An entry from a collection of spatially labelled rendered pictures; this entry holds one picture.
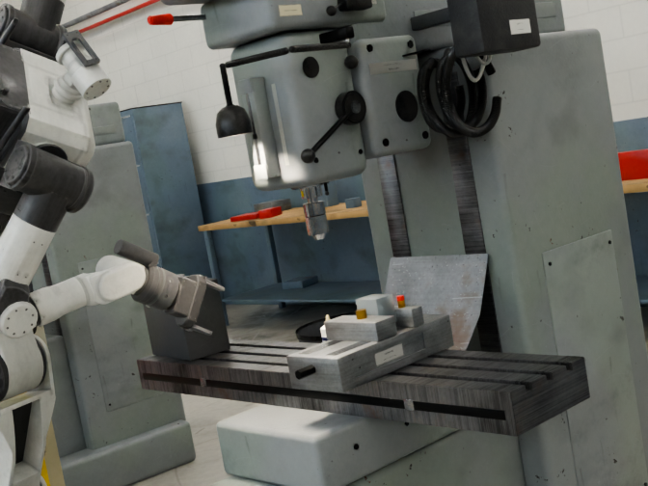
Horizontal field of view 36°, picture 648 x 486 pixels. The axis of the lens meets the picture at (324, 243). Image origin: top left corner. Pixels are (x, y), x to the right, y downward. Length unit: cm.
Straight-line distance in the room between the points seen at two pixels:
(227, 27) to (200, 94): 751
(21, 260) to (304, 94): 65
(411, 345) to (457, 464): 34
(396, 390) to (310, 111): 59
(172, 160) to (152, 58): 121
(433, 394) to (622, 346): 88
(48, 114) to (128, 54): 850
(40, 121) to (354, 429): 88
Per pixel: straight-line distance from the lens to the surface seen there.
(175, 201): 952
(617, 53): 658
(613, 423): 265
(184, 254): 954
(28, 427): 250
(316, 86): 210
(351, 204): 734
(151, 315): 268
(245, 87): 210
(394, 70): 224
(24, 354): 238
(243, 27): 210
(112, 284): 213
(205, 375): 246
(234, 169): 936
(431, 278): 245
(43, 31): 232
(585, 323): 253
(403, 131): 223
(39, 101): 212
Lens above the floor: 139
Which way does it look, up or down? 6 degrees down
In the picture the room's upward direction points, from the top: 10 degrees counter-clockwise
